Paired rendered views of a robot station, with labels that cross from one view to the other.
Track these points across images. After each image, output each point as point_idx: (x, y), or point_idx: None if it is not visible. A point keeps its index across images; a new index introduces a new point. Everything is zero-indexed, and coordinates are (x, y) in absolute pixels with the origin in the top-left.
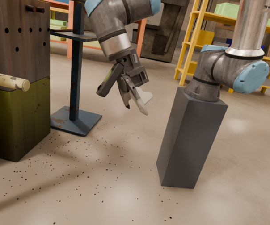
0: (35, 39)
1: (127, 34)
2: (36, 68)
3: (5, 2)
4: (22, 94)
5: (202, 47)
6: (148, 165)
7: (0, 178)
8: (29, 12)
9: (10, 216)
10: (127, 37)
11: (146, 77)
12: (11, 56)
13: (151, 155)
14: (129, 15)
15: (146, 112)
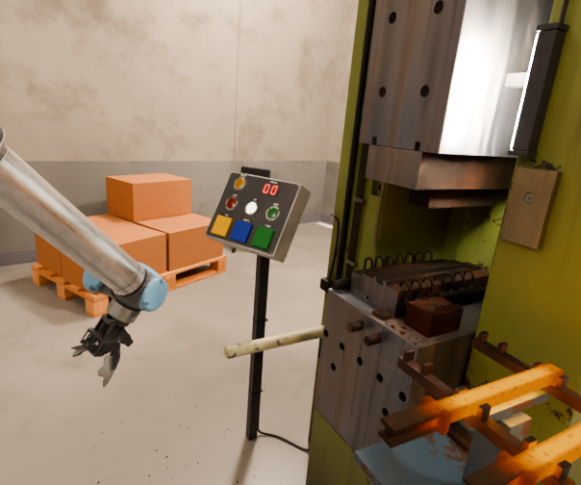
0: (365, 382)
1: (113, 299)
2: (358, 431)
3: (331, 300)
4: (327, 435)
5: None
6: None
7: (283, 483)
8: (363, 334)
9: (221, 468)
10: (111, 300)
11: (83, 338)
12: (325, 368)
13: None
14: None
15: (73, 353)
